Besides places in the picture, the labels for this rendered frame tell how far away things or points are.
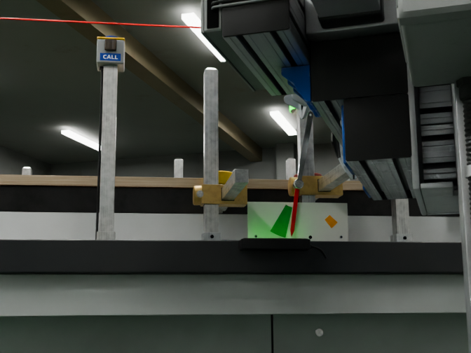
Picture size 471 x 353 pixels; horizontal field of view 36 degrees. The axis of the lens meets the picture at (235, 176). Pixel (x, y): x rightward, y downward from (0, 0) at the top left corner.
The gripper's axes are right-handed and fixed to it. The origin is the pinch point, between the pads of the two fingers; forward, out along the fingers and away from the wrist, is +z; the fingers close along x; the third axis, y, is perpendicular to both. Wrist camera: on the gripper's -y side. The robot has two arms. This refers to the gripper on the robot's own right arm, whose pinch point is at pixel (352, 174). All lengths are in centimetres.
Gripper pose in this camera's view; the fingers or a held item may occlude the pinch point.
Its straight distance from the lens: 163.1
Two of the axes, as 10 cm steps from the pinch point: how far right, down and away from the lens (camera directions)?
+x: 9.9, 0.2, 1.3
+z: 0.1, 9.8, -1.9
